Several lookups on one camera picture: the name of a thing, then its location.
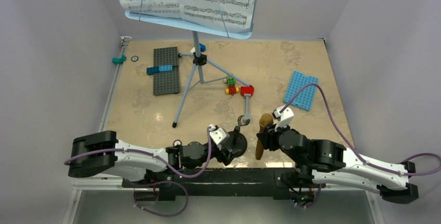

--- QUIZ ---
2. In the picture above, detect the dark grey lego baseplate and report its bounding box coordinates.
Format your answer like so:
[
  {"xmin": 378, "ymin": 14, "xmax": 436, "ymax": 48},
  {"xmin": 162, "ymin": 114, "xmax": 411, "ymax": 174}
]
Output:
[{"xmin": 153, "ymin": 47, "xmax": 180, "ymax": 96}]

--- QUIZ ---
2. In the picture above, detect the black microphone stand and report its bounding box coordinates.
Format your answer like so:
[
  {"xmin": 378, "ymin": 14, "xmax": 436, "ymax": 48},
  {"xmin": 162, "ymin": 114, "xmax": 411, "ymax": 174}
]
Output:
[{"xmin": 228, "ymin": 115, "xmax": 250, "ymax": 156}]

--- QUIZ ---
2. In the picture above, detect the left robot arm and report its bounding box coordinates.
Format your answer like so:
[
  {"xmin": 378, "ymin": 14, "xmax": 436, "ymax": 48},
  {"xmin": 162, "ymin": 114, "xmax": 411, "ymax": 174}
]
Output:
[{"xmin": 64, "ymin": 126, "xmax": 248, "ymax": 187}]

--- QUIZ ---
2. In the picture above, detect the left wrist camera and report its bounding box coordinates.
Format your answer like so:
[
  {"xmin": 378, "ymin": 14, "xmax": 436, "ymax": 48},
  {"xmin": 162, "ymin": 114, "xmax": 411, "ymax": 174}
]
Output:
[{"xmin": 208, "ymin": 124, "xmax": 230, "ymax": 146}]

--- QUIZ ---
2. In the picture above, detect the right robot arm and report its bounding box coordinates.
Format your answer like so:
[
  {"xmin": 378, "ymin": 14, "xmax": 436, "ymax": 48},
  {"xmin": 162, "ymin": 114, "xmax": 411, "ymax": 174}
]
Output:
[{"xmin": 256, "ymin": 125, "xmax": 419, "ymax": 204}]

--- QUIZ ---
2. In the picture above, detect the light blue lego baseplate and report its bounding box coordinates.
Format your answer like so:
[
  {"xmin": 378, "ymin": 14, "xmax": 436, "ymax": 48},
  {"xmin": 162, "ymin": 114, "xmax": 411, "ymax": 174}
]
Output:
[{"xmin": 282, "ymin": 71, "xmax": 319, "ymax": 112}]

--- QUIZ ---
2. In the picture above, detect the left aluminium rail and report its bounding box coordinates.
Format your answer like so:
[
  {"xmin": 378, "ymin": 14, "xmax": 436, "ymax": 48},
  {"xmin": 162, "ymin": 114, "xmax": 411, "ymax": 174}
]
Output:
[{"xmin": 62, "ymin": 36, "xmax": 132, "ymax": 224}]

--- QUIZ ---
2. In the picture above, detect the blue lego bricks strip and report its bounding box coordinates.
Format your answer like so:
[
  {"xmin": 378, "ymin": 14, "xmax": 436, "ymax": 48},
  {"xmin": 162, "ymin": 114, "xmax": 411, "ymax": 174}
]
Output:
[{"xmin": 146, "ymin": 64, "xmax": 173, "ymax": 75}]

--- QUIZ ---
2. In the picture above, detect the gold microphone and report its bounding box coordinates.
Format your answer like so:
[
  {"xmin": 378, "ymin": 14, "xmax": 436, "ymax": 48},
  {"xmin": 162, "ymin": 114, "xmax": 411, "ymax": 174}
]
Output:
[{"xmin": 255, "ymin": 113, "xmax": 274, "ymax": 160}]

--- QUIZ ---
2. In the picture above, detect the red white round sticker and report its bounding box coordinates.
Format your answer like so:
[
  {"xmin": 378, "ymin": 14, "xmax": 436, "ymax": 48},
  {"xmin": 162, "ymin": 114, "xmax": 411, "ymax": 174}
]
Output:
[{"xmin": 173, "ymin": 139, "xmax": 182, "ymax": 147}]

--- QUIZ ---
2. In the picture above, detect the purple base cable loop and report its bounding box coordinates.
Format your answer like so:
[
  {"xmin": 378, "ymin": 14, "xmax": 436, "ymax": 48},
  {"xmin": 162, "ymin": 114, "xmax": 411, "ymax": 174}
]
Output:
[{"xmin": 133, "ymin": 180, "xmax": 191, "ymax": 218}]

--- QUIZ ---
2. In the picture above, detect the teal plastic clip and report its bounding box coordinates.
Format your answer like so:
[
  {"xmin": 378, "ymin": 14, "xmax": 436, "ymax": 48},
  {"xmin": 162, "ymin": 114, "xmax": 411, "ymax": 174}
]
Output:
[{"xmin": 112, "ymin": 55, "xmax": 127, "ymax": 65}]

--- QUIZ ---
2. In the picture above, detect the light blue music stand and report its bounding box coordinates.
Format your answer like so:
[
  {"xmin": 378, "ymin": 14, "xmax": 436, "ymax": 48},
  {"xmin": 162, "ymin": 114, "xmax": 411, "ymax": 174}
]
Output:
[{"xmin": 126, "ymin": 11, "xmax": 252, "ymax": 128}]

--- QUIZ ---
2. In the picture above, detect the black base bar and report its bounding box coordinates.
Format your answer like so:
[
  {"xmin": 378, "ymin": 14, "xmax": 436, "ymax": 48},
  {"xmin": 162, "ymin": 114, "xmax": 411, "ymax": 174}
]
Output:
[{"xmin": 122, "ymin": 168, "xmax": 318, "ymax": 201}]

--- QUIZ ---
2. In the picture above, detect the red grey lego column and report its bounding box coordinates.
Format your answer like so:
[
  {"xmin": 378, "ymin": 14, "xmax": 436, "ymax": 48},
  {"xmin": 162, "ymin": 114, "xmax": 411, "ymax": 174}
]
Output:
[{"xmin": 240, "ymin": 86, "xmax": 255, "ymax": 122}]

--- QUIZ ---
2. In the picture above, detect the right sheet music page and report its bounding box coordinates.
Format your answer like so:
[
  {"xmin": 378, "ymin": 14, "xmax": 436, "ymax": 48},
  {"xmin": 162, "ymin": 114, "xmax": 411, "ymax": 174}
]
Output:
[{"xmin": 178, "ymin": 0, "xmax": 256, "ymax": 33}]

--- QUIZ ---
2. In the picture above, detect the blue white lego brick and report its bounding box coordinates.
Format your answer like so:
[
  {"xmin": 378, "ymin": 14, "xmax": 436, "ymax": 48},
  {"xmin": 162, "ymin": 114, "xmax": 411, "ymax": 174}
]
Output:
[{"xmin": 190, "ymin": 43, "xmax": 206, "ymax": 53}]

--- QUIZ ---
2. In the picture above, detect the green red lego vehicle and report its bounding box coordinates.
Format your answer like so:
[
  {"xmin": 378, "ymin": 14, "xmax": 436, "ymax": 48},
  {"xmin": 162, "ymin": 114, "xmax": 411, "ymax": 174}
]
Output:
[{"xmin": 223, "ymin": 76, "xmax": 240, "ymax": 95}]

